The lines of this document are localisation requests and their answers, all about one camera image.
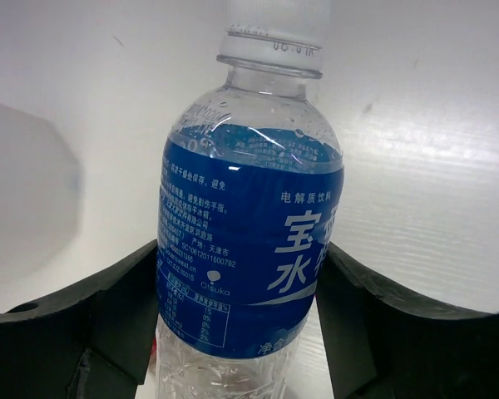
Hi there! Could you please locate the blue label water bottle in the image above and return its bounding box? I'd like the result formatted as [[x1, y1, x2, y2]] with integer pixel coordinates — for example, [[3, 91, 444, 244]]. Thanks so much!
[[156, 1, 344, 398]]

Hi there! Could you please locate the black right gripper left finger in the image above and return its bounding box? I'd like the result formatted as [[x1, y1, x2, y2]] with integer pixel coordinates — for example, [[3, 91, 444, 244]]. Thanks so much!
[[0, 241, 157, 398]]

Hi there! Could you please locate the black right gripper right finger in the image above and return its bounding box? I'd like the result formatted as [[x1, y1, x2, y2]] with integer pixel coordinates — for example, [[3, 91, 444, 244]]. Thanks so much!
[[316, 244, 499, 398]]

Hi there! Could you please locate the white translucent plastic bin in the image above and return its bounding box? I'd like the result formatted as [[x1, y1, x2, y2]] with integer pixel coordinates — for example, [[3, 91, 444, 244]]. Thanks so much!
[[0, 104, 82, 278]]

